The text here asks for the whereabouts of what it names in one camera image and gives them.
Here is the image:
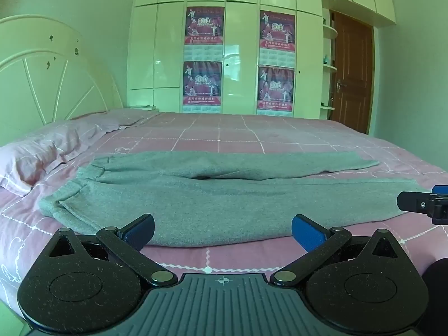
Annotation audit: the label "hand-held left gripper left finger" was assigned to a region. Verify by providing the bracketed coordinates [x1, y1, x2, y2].
[45, 213, 178, 288]

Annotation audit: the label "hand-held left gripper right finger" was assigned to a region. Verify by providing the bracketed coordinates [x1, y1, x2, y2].
[270, 213, 400, 288]

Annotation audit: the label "grey pants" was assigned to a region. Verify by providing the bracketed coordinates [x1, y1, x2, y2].
[39, 150, 433, 247]

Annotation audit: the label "bed with pink checked sheet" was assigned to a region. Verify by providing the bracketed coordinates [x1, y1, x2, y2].
[0, 108, 448, 323]

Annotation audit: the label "pink pillow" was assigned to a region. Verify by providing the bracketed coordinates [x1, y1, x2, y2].
[79, 108, 162, 134]
[0, 119, 120, 197]

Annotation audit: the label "brown wooden door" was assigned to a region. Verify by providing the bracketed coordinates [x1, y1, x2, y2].
[330, 11, 375, 134]

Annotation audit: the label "cream wooden headboard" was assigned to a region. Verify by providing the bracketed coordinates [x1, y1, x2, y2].
[0, 15, 124, 148]

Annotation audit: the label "cream corner shelf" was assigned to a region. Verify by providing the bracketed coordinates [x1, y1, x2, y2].
[320, 0, 339, 120]

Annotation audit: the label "cream glossy wardrobe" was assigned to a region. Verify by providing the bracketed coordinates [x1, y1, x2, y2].
[127, 0, 398, 120]

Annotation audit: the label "red wall poster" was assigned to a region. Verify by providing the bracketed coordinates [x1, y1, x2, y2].
[256, 66, 295, 116]
[259, 10, 297, 67]
[182, 61, 223, 114]
[184, 6, 225, 61]

